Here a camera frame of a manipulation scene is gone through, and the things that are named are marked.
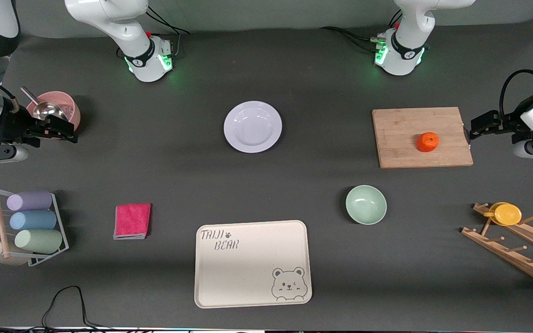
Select folded pink cloth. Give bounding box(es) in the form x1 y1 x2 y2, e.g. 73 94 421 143
113 203 152 240

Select pale green bowl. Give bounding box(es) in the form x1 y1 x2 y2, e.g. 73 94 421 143
345 185 387 226

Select wooden dowel rod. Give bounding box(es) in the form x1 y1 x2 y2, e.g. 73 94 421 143
0 186 12 258

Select orange fruit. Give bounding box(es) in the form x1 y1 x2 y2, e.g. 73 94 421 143
416 132 440 153

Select white wire cup rack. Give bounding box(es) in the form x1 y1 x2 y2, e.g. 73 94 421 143
0 190 69 267

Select blue cup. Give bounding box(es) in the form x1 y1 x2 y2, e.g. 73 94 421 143
9 210 57 231

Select metal scoop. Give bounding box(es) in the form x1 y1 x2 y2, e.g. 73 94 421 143
20 86 69 123

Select green cup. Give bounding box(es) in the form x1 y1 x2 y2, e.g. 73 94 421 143
14 229 63 254

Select yellow mug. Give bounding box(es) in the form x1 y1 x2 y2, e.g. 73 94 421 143
483 202 522 226

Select black left arm base cables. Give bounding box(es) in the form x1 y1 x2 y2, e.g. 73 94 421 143
320 9 403 54

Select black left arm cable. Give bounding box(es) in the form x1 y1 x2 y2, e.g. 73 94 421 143
499 69 533 117

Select cream bear print tray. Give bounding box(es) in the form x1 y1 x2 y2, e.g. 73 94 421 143
194 220 313 309

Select pink bowl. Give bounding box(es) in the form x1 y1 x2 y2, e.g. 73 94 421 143
26 91 81 135

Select white round plate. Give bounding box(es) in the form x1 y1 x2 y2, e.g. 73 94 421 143
223 101 283 154

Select black arm base cables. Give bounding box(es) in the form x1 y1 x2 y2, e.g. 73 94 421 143
320 9 403 54
145 5 191 58

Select wooden cutting board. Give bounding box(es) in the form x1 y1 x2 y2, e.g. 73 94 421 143
372 107 474 169

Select wooden mug rack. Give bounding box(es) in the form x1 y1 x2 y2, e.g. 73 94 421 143
461 203 533 291

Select black table edge cable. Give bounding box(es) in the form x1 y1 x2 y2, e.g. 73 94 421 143
0 285 156 333

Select purple cup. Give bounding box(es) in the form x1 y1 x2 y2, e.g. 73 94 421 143
6 191 53 212

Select black right arm base cables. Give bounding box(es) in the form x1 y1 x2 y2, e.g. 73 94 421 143
145 5 191 58

